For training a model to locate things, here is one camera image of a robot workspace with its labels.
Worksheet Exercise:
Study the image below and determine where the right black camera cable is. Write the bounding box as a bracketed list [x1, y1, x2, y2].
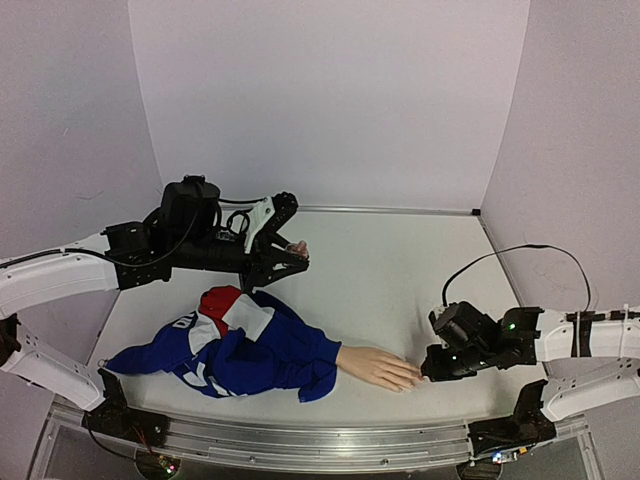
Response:
[441, 243, 594, 309]

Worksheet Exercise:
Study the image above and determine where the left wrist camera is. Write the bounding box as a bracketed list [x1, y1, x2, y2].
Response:
[243, 192, 299, 254]

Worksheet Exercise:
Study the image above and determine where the left black base cable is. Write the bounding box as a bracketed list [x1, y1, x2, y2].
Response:
[83, 424, 151, 464]

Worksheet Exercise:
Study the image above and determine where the mannequin hand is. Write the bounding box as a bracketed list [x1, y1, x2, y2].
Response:
[336, 345, 420, 393]

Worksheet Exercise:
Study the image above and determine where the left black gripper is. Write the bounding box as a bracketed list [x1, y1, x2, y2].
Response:
[174, 232, 312, 296]

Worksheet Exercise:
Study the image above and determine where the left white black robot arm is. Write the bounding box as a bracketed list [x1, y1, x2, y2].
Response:
[1, 175, 309, 437]

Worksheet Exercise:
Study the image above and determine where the aluminium front rail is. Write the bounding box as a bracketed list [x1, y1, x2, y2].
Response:
[29, 398, 603, 479]

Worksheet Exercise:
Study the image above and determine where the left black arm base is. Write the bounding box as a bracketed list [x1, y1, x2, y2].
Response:
[82, 368, 169, 447]

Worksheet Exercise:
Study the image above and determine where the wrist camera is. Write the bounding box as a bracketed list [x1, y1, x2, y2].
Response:
[243, 192, 299, 254]
[428, 305, 446, 325]

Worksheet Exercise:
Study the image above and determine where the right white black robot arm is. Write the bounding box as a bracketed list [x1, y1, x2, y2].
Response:
[421, 302, 639, 422]

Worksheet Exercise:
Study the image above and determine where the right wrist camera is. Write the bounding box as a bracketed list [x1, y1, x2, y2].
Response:
[428, 305, 446, 325]

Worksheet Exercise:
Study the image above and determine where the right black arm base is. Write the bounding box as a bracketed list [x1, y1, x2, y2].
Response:
[468, 380, 556, 458]

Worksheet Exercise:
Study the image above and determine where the blue red white jacket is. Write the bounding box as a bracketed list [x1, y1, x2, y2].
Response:
[105, 286, 341, 403]

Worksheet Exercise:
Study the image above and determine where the clear nail polish bottle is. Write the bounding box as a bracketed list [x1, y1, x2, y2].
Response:
[286, 241, 309, 258]

